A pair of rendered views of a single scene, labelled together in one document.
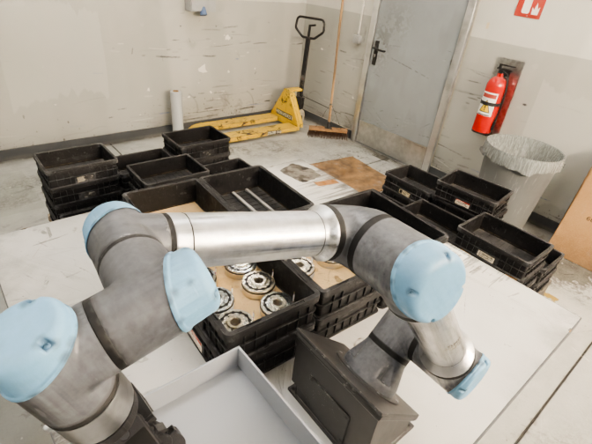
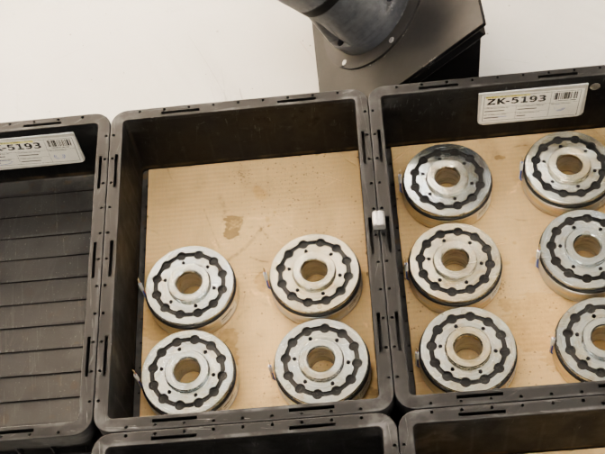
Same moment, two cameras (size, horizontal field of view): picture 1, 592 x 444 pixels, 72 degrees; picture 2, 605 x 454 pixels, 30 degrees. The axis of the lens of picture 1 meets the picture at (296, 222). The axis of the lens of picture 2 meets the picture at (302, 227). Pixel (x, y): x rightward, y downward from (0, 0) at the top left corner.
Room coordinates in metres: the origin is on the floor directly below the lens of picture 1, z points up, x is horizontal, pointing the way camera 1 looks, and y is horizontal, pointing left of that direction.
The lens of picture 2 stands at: (1.49, 0.43, 1.96)
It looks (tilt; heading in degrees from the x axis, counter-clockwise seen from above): 58 degrees down; 227
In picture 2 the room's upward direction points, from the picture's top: 11 degrees counter-clockwise
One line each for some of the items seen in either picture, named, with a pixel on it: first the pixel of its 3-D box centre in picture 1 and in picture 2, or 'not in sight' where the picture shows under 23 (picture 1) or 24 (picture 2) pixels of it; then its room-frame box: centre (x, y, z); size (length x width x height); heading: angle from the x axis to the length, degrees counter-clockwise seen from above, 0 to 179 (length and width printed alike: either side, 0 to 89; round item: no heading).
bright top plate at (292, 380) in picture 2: not in sight; (321, 361); (1.14, 0.04, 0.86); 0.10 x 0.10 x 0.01
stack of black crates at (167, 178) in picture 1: (170, 200); not in sight; (2.19, 0.80, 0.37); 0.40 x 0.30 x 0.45; 133
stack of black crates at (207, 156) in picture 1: (197, 164); not in sight; (2.76, 0.78, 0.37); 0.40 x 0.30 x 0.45; 133
